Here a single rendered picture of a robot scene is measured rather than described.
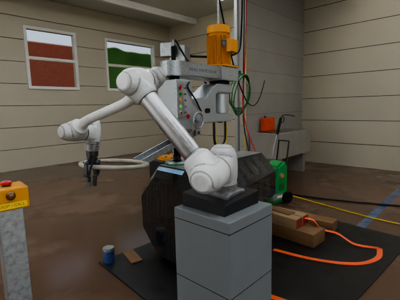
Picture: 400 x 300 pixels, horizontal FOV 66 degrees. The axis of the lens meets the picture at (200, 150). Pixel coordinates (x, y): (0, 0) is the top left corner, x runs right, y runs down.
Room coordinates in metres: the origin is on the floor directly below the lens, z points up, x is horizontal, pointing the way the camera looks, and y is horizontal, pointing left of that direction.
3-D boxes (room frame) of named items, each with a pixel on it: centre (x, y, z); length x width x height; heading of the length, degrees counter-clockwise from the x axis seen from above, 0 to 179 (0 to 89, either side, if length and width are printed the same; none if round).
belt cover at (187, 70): (2.96, -0.02, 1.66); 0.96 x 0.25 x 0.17; 141
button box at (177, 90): (2.56, 0.16, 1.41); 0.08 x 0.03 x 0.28; 141
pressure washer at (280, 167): (4.25, -1.05, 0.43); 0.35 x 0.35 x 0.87; 27
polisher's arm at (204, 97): (2.98, -0.05, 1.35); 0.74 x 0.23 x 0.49; 141
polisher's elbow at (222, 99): (3.20, -0.21, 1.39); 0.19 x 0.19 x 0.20
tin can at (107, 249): (2.59, 0.83, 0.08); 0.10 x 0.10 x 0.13
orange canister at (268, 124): (6.09, -1.38, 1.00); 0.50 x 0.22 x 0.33; 136
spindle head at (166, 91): (2.75, 0.15, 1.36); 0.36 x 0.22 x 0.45; 141
